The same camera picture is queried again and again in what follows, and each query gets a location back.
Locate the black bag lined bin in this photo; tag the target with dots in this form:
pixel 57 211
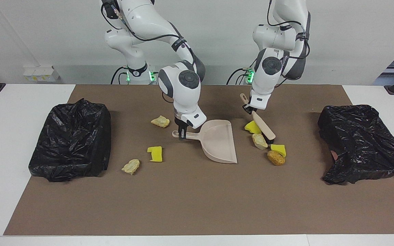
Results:
pixel 361 143
pixel 70 143

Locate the beige hand brush black bristles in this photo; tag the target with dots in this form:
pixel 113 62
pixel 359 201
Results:
pixel 263 125

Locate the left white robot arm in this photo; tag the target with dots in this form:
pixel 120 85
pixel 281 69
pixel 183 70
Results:
pixel 265 82

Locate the yellow sponge wedge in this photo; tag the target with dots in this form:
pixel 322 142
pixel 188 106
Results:
pixel 279 149

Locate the brown table mat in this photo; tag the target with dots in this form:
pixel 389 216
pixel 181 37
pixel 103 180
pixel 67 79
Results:
pixel 197 218

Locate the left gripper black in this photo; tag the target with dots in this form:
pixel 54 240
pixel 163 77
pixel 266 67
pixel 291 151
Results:
pixel 252 107

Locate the chunky yellow sponge piece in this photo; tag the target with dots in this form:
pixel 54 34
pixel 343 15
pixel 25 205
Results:
pixel 251 127

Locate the white beige foam chunk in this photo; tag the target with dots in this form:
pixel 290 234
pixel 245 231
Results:
pixel 259 141

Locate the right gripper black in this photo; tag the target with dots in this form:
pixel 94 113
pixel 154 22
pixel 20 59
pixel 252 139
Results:
pixel 180 124

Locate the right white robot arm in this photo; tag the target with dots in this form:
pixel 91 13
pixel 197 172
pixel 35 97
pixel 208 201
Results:
pixel 183 92

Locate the brown bread roll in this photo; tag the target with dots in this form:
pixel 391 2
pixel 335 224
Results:
pixel 276 158

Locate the notched yellow sponge block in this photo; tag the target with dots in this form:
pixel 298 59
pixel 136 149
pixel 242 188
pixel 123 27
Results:
pixel 156 155

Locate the white wall socket box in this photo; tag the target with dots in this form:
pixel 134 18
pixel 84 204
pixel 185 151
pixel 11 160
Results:
pixel 41 74

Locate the beige plastic dustpan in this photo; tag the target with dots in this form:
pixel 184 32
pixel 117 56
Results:
pixel 219 143

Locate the beige paper ball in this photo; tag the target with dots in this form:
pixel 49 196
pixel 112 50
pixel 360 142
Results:
pixel 131 166
pixel 160 121

